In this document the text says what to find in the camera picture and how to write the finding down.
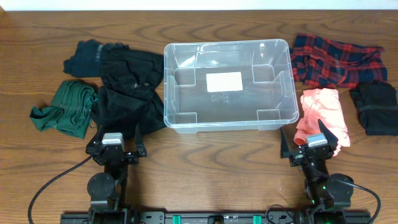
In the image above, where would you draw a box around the white label in bin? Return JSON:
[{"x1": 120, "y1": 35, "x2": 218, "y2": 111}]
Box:
[{"x1": 206, "y1": 72, "x2": 243, "y2": 93}]

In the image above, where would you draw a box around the pink folded garment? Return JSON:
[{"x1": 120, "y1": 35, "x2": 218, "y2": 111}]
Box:
[{"x1": 294, "y1": 88, "x2": 351, "y2": 156}]

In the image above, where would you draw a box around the red plaid shirt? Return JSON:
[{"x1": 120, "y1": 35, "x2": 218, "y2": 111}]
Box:
[{"x1": 290, "y1": 34, "x2": 388, "y2": 88}]

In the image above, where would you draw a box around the black folded garment right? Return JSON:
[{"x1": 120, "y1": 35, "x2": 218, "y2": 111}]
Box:
[{"x1": 349, "y1": 81, "x2": 397, "y2": 136}]

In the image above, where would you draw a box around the dark navy garment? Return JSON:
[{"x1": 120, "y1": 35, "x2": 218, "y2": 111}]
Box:
[{"x1": 63, "y1": 39, "x2": 129, "y2": 78}]

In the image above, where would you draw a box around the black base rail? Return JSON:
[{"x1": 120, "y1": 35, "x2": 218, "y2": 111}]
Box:
[{"x1": 60, "y1": 210, "x2": 371, "y2": 224}]

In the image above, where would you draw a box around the clear plastic storage bin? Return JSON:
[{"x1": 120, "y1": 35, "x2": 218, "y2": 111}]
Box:
[{"x1": 164, "y1": 39, "x2": 299, "y2": 134}]

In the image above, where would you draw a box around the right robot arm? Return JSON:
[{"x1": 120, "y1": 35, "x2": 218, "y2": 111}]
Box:
[{"x1": 280, "y1": 120, "x2": 354, "y2": 223}]

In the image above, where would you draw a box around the large black garment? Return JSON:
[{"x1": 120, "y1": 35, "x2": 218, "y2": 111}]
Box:
[{"x1": 90, "y1": 45, "x2": 165, "y2": 139}]

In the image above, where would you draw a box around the green folded garment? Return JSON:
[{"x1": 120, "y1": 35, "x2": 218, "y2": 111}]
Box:
[{"x1": 30, "y1": 80, "x2": 97, "y2": 139}]

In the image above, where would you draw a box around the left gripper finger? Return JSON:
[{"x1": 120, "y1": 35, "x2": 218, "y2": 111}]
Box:
[
  {"x1": 90, "y1": 126, "x2": 104, "y2": 148},
  {"x1": 134, "y1": 124, "x2": 145, "y2": 151}
]

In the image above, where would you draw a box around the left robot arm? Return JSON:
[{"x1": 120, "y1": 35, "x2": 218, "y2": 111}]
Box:
[{"x1": 86, "y1": 125, "x2": 147, "y2": 224}]

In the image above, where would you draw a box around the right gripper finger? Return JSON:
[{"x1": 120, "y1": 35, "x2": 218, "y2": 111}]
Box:
[
  {"x1": 318, "y1": 119, "x2": 338, "y2": 145},
  {"x1": 280, "y1": 128, "x2": 290, "y2": 157}
]

